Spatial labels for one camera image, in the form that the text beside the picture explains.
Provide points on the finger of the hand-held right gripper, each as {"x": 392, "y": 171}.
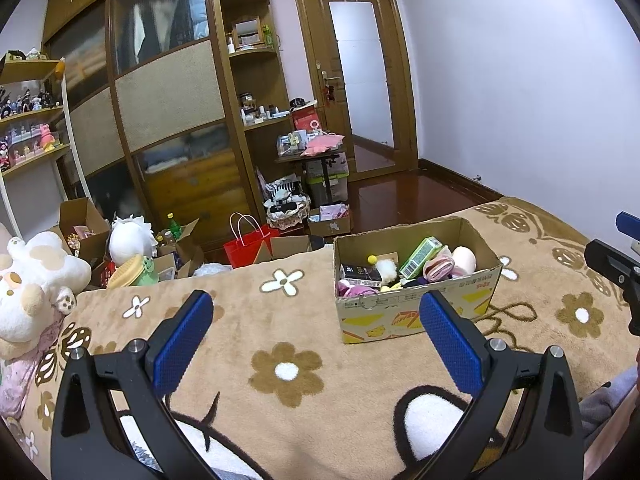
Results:
{"x": 607, "y": 262}
{"x": 629, "y": 224}

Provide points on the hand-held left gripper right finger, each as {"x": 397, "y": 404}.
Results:
{"x": 452, "y": 347}

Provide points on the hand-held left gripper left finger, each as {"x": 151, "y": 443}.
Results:
{"x": 182, "y": 342}

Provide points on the printed cardboard box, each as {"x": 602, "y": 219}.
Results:
{"x": 380, "y": 315}

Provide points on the pink ribbed cloth package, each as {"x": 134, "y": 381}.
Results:
{"x": 439, "y": 266}

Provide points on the yellow plush toy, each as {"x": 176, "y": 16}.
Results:
{"x": 391, "y": 287}

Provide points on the green packet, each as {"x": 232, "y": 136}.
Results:
{"x": 420, "y": 257}

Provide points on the person's right forearm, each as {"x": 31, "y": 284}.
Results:
{"x": 615, "y": 395}

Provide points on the tan flower-pattern blanket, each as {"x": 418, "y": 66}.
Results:
{"x": 250, "y": 310}

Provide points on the white plastic bag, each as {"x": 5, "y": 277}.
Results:
{"x": 210, "y": 270}

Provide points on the green frog toy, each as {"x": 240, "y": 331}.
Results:
{"x": 147, "y": 270}

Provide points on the open brown cardboard box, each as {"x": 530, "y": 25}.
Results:
{"x": 82, "y": 215}
{"x": 187, "y": 247}

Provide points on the white fluffy pompom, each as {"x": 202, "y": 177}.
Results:
{"x": 386, "y": 270}

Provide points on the red paper shopping bag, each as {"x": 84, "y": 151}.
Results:
{"x": 245, "y": 252}

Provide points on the white-haired plush toy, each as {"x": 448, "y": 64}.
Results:
{"x": 130, "y": 240}

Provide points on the green glass bottle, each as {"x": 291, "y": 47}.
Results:
{"x": 173, "y": 225}

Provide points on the small black box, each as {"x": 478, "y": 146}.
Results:
{"x": 360, "y": 272}

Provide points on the flat brown cardboard box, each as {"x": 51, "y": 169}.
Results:
{"x": 290, "y": 246}

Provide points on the white and tan cow plush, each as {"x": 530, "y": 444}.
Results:
{"x": 35, "y": 280}

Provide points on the lace-trimmed basket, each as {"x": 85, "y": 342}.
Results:
{"x": 287, "y": 217}

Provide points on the pink fuzzy cloth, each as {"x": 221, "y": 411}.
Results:
{"x": 20, "y": 375}

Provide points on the small cardboard box with clutter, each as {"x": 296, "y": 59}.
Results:
{"x": 330, "y": 225}

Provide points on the translucent storage bin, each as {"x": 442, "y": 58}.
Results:
{"x": 335, "y": 185}

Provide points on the small dark side table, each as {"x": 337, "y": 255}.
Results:
{"x": 325, "y": 159}

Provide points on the clear plastic container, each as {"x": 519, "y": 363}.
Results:
{"x": 292, "y": 141}

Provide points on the pink bear figurine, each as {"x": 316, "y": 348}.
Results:
{"x": 47, "y": 137}

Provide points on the wooden wardrobe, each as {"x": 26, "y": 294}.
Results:
{"x": 170, "y": 90}

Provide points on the red paper bag with circle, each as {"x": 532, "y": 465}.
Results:
{"x": 305, "y": 119}

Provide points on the row of small figurines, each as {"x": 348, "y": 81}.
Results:
{"x": 25, "y": 102}

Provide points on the wooden corner shelf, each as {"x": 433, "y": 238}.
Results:
{"x": 252, "y": 53}

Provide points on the wooden door with glass panel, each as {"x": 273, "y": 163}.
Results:
{"x": 310, "y": 35}

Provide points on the wooden wall shelf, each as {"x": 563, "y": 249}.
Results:
{"x": 30, "y": 71}

